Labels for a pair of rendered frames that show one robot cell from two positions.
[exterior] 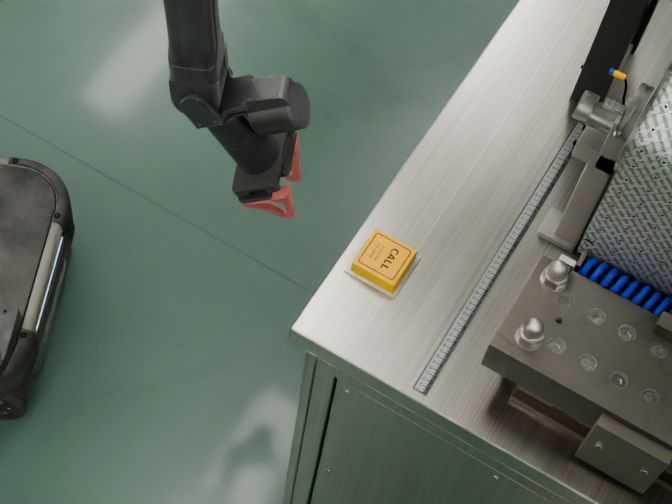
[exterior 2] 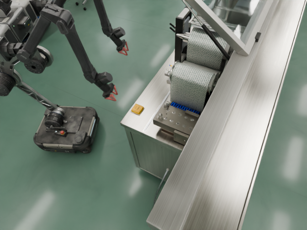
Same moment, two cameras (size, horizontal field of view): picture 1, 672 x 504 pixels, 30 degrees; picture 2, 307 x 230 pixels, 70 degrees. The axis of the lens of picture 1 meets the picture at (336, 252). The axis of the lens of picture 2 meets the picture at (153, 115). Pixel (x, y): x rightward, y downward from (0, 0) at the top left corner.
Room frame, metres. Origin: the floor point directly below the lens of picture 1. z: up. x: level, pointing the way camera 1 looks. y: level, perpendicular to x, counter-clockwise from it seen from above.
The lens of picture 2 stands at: (-0.07, -0.38, 2.22)
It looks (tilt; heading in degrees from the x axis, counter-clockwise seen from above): 54 degrees down; 11
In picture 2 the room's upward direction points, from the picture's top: 5 degrees counter-clockwise
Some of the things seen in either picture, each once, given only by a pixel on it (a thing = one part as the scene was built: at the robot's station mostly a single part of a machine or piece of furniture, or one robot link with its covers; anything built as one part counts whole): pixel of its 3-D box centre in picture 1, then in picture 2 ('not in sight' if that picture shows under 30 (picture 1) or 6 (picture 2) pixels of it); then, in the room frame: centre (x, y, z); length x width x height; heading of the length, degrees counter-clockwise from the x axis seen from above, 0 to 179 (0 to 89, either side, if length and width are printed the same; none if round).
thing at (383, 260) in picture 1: (383, 260); (137, 108); (0.91, -0.07, 0.91); 0.07 x 0.07 x 0.02; 68
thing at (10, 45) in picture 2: not in sight; (10, 49); (0.88, 0.63, 1.45); 0.09 x 0.08 x 0.12; 2
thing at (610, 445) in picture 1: (622, 455); (181, 138); (0.65, -0.41, 0.97); 0.10 x 0.03 x 0.11; 68
